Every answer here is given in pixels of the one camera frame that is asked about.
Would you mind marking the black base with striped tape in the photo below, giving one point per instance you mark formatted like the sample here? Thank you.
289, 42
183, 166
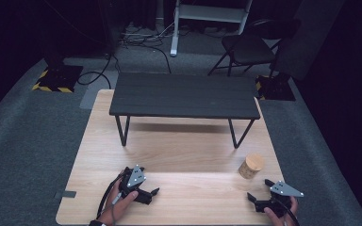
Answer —
275, 88
59, 78

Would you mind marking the white metal stand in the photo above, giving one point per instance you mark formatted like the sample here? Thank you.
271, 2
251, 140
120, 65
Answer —
207, 14

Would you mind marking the black wrist band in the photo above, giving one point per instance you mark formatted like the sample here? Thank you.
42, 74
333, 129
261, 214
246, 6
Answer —
96, 223

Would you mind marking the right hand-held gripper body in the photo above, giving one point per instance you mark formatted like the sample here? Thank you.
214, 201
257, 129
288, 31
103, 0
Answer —
279, 194

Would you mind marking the round wooden lidded jar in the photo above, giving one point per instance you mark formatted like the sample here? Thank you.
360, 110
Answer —
250, 166

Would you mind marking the person's right hand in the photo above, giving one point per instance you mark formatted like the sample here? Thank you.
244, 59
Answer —
279, 218

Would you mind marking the black folding chair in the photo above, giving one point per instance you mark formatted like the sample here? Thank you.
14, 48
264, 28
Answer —
251, 47

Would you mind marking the person's left hand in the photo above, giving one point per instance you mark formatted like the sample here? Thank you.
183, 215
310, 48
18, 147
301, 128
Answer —
119, 205

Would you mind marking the dark tape strip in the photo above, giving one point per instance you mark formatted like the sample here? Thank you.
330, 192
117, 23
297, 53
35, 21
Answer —
66, 194

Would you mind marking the small black slatted table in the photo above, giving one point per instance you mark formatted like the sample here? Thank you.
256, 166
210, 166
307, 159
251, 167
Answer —
182, 95

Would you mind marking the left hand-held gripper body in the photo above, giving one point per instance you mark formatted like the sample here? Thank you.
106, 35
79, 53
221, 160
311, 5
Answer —
135, 177

